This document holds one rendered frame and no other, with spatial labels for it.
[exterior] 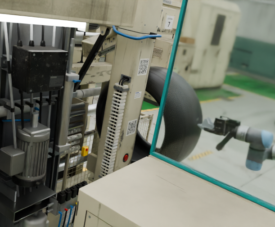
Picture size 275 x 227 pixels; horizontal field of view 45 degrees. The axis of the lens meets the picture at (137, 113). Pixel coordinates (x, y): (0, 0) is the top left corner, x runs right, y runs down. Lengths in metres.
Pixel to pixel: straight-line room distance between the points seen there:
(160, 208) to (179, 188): 0.14
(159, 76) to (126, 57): 0.26
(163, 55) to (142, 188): 5.48
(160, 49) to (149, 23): 4.96
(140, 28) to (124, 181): 0.68
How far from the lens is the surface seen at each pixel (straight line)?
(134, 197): 0.94
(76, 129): 1.93
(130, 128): 1.56
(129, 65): 1.46
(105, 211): 0.89
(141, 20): 1.43
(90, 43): 1.83
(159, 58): 6.44
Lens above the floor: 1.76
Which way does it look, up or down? 17 degrees down
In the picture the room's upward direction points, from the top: 11 degrees clockwise
